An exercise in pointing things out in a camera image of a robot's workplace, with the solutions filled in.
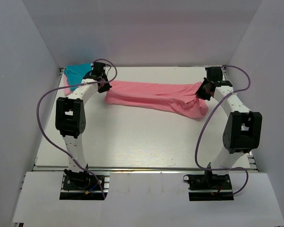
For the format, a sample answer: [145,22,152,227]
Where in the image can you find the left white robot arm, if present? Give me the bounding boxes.
[55,62,111,173]

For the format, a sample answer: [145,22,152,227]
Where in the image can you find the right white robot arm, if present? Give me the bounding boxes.
[195,66,262,172]

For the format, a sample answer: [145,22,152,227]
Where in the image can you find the folded pink t shirt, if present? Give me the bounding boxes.
[62,74,72,96]

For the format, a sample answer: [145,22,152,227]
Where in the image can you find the folded teal t shirt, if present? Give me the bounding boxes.
[62,63,92,86]

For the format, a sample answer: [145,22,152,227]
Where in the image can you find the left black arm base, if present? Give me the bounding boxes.
[59,169,109,201]

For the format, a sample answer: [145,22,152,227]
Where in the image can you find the pink t shirt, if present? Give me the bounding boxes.
[105,81,208,120]
[62,74,72,96]

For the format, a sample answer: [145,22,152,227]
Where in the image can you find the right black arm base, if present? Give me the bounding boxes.
[183,171,234,201]

